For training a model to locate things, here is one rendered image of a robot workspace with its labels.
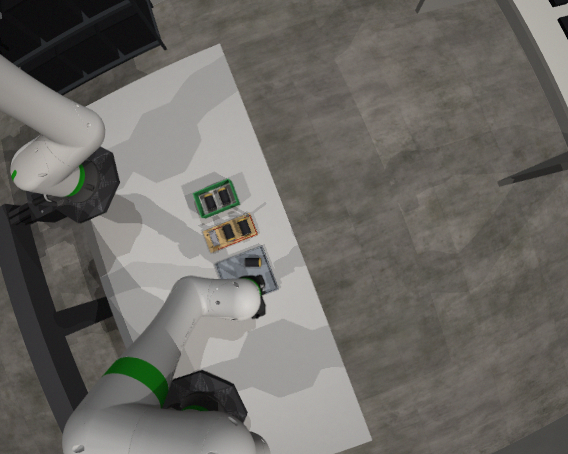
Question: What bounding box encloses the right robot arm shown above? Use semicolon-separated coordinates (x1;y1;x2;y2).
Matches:
62;276;271;454

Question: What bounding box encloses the tan battery holder board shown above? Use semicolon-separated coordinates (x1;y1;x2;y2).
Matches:
203;213;258;253

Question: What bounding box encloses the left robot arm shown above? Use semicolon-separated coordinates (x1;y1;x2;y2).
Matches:
0;54;105;207

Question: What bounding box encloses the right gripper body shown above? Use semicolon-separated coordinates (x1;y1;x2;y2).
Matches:
240;275;266;319

